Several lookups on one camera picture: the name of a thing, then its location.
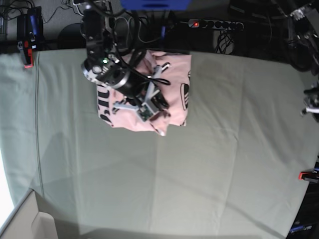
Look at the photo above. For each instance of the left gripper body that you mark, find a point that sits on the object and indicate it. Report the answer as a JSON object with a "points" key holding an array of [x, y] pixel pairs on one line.
{"points": [[311, 102]]}

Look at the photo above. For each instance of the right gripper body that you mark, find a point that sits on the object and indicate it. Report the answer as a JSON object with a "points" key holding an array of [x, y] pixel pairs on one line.
{"points": [[142, 94]]}

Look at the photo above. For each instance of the pink t-shirt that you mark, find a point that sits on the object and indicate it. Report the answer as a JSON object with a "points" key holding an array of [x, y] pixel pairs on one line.
{"points": [[176, 95]]}

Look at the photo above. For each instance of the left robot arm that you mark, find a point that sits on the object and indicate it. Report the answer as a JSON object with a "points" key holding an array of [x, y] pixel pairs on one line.
{"points": [[301, 28]]}

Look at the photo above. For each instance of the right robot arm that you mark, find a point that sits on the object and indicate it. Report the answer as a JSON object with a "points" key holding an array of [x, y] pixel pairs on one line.
{"points": [[112, 69]]}

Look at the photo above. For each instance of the white power strip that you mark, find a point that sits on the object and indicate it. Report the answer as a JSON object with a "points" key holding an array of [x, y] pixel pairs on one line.
{"points": [[216, 25]]}

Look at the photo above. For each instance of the blue box top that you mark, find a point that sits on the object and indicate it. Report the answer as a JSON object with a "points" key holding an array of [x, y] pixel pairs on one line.
{"points": [[155, 4]]}

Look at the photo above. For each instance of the green table cloth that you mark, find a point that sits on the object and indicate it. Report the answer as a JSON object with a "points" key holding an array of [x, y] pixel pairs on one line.
{"points": [[231, 172]]}

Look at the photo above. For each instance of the black round base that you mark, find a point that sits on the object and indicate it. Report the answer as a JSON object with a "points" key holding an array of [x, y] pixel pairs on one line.
{"points": [[70, 37]]}

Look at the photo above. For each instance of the red left side clamp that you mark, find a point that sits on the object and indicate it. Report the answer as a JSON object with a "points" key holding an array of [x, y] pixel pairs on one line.
{"points": [[25, 50]]}

